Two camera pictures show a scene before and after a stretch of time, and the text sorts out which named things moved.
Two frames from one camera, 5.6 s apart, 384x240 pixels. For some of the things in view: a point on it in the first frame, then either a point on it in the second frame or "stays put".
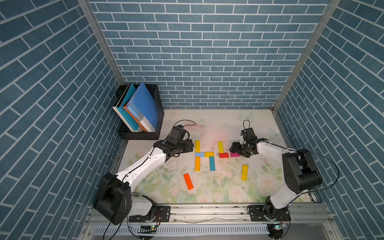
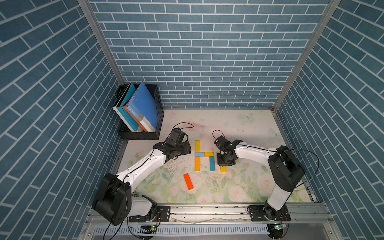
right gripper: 235,148 -> 220,163
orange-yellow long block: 197,163 stays put
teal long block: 212,167 stays put
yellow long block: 197,146 stays put
